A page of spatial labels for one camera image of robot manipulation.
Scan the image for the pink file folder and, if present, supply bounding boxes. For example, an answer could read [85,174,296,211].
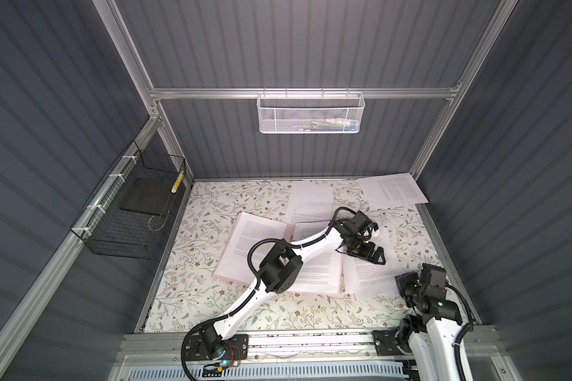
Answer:
[213,211,346,298]

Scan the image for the white printed paper sheet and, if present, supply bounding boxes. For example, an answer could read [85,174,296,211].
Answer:
[284,181,334,225]

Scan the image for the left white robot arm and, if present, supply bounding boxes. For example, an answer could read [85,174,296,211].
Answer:
[188,206,386,360]

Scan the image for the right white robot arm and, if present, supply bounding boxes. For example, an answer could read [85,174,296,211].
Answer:
[395,263,474,380]

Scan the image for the corner white printed sheet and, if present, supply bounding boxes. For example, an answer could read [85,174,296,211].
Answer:
[357,173,428,209]

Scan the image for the pens in white basket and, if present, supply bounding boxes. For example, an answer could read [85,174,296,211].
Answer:
[298,118,359,133]

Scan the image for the yellow marker pen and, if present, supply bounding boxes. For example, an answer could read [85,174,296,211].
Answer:
[171,171,184,194]

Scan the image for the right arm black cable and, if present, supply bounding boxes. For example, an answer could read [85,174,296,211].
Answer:
[445,283,475,381]

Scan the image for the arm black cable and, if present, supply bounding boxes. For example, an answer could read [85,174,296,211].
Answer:
[445,283,475,381]
[180,205,358,381]

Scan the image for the white wire mesh basket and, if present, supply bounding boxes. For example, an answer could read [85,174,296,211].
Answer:
[256,91,365,134]

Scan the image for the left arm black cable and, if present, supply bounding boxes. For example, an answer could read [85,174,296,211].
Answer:
[180,205,358,381]

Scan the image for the black wire mesh basket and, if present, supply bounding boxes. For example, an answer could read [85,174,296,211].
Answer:
[71,143,188,260]

